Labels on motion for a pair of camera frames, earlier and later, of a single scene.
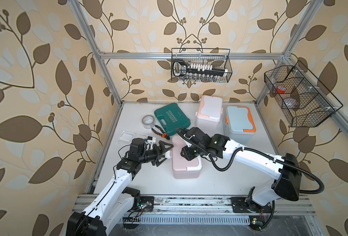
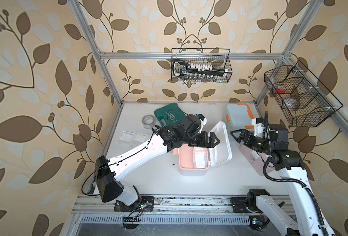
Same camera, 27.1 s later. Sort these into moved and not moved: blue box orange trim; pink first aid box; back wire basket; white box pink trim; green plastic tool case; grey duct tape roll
Moved: pink first aid box; white box pink trim
Not moved: back wire basket; blue box orange trim; green plastic tool case; grey duct tape roll
